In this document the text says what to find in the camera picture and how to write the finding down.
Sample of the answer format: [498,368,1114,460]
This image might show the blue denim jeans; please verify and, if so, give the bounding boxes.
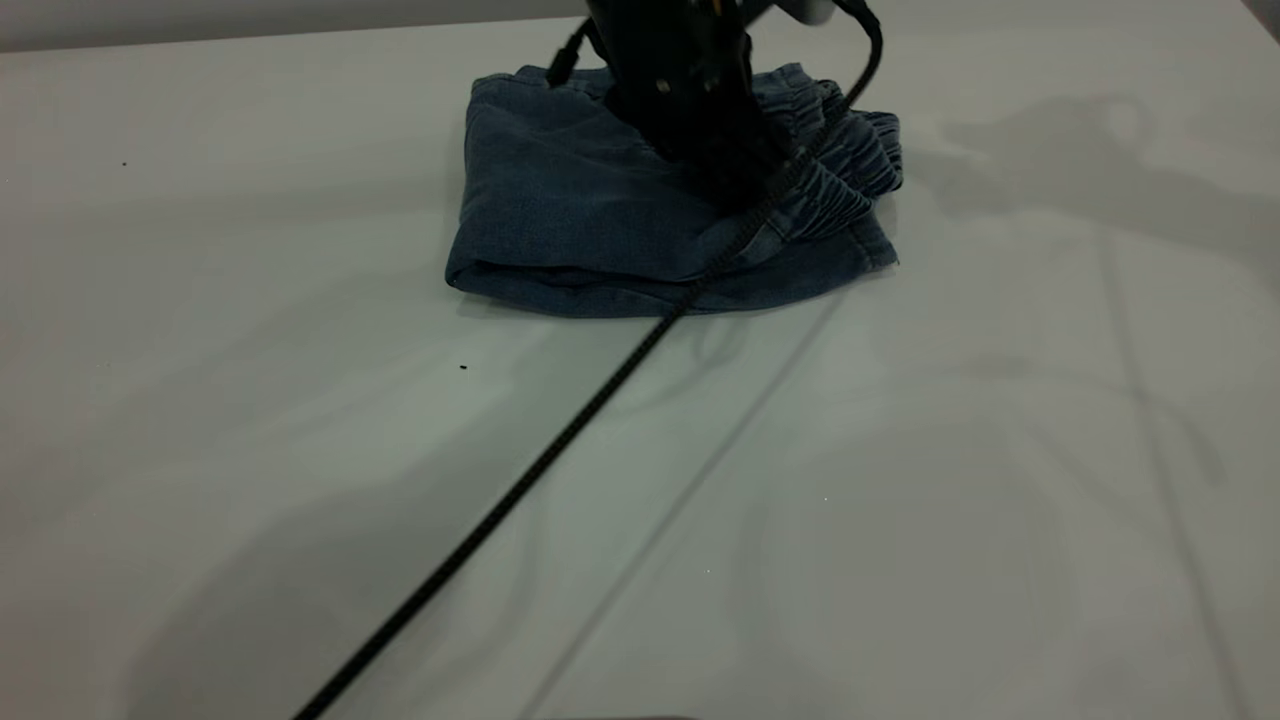
[445,62,906,319]

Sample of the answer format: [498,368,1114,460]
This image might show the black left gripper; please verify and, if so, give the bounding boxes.
[585,0,803,213]

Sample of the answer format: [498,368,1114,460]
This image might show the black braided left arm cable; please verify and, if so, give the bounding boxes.
[292,0,886,720]

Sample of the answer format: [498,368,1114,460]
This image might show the thin black cable with plug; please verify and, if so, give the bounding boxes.
[545,18,607,89]

